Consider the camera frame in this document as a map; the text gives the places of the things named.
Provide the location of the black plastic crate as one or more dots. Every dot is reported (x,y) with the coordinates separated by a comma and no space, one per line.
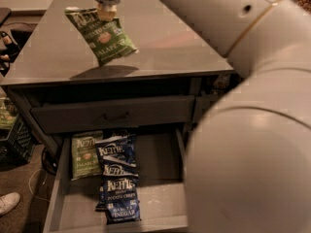
(17,143)

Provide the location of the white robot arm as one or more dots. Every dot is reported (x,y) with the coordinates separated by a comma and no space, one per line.
(249,158)

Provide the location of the grey top left drawer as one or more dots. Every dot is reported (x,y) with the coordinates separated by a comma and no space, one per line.
(72,117)

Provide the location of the grey top right drawer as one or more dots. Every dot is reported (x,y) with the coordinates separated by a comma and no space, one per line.
(202,105)

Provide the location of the open grey middle drawer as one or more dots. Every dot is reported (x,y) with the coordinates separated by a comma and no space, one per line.
(160,191)

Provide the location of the white shoe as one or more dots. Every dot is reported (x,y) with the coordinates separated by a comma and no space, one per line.
(8,202)

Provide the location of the grey cabinet with counter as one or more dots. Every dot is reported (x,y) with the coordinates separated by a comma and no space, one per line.
(57,67)

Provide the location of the green bag in crate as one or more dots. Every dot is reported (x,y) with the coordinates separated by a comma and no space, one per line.
(8,113)

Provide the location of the rear blue chip bag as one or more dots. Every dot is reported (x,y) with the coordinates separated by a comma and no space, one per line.
(118,149)

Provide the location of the middle blue chip bag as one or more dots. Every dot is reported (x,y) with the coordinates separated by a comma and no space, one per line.
(112,170)

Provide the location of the front blue vinegar chip bag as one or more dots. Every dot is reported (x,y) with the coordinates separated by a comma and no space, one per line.
(121,199)

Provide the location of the green jalapeno chip bag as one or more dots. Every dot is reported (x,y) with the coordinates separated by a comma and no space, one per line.
(106,39)

